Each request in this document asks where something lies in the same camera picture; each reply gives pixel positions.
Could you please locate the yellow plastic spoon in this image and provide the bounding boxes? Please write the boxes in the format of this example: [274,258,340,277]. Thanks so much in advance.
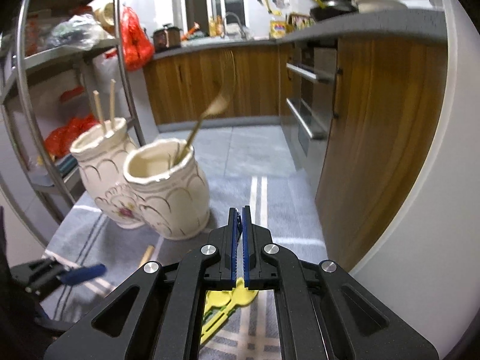
[202,279,260,331]

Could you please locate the wooden chopstick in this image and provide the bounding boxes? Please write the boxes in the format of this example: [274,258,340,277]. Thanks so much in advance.
[109,78,116,131]
[93,90,107,135]
[139,244,155,267]

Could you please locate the yellow plastic fork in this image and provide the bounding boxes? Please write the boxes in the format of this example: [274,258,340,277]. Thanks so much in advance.
[200,290,233,346]

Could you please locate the wooden kitchen cabinets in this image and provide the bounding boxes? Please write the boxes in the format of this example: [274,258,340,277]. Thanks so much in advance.
[143,37,448,271]

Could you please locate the kitchen sink faucet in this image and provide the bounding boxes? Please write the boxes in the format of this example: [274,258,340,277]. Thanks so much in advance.
[223,11,247,40]

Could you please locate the grey checked table cloth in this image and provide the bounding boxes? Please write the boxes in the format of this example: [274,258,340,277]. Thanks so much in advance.
[39,173,330,360]

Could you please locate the white ceramic double utensil holder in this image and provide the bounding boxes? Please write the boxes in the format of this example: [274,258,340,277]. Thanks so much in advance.
[70,118,210,241]

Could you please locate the orange bags on lower shelf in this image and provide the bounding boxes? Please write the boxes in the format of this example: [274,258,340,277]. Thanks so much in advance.
[44,114,99,160]

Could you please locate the metal storage shelf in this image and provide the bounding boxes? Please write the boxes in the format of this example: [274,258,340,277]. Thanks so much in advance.
[1,0,144,244]

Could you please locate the golden fork in holder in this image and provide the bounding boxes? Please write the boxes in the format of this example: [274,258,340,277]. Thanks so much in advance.
[172,50,236,167]

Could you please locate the built-in steel oven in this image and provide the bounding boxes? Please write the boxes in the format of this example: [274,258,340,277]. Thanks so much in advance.
[281,44,337,189]

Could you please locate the red plastic bag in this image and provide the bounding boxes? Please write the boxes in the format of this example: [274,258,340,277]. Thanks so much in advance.
[120,7,155,72]

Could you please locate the electric rice cooker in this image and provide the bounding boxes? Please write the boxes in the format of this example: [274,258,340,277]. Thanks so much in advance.
[152,24,182,53]

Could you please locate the yellow oil bottle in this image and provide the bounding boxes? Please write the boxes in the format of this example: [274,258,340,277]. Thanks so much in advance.
[269,15,287,39]

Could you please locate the black frying pan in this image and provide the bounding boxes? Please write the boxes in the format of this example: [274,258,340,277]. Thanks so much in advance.
[310,0,358,22]

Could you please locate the white bowl on counter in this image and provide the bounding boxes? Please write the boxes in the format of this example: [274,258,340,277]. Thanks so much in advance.
[353,0,408,13]

